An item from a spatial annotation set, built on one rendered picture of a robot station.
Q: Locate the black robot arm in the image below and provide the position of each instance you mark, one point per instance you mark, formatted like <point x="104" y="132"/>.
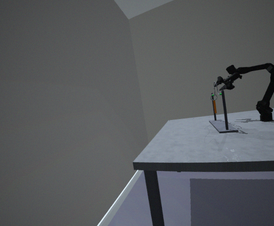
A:
<point x="262" y="105"/>

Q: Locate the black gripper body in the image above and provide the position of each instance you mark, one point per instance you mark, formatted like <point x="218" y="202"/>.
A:
<point x="221" y="80"/>

